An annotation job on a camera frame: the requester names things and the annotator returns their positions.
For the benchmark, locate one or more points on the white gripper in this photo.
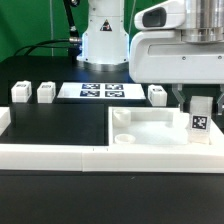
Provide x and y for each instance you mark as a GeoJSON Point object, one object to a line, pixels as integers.
{"type": "Point", "coordinates": [180, 42]}

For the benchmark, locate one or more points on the white square table top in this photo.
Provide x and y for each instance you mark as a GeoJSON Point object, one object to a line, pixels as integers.
{"type": "Point", "coordinates": [155, 126]}

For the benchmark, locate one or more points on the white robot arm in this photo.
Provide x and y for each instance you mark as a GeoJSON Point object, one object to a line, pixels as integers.
{"type": "Point", "coordinates": [105, 43]}

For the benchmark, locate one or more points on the white U-shaped obstacle fence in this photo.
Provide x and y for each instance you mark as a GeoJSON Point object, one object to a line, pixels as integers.
{"type": "Point", "coordinates": [192, 158]}

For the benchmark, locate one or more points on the white base tag plate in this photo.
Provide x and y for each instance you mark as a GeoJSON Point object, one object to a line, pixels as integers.
{"type": "Point", "coordinates": [72, 90]}

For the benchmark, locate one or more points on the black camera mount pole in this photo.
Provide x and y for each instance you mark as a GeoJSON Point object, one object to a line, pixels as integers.
{"type": "Point", "coordinates": [74, 39]}

